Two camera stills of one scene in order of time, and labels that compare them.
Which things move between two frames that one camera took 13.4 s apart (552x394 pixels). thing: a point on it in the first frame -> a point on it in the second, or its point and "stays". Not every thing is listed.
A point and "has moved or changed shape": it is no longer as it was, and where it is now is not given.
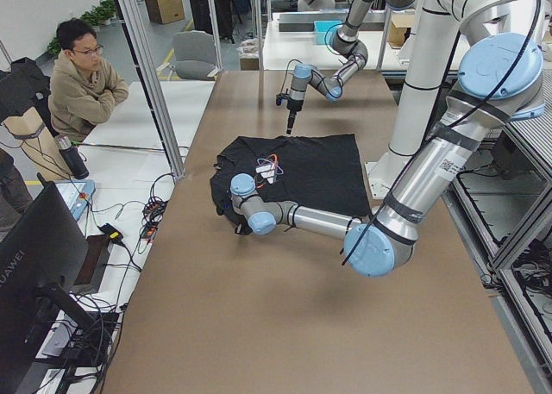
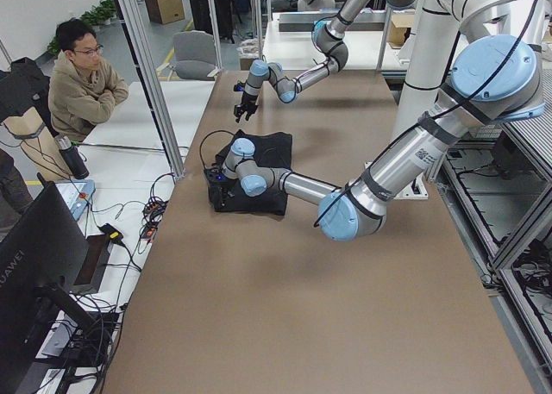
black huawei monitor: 43,251 stays
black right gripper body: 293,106 -> 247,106
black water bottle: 73,157 stays
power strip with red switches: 153,213 stays
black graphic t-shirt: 319,171 has moved or changed shape
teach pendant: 78,195 stays
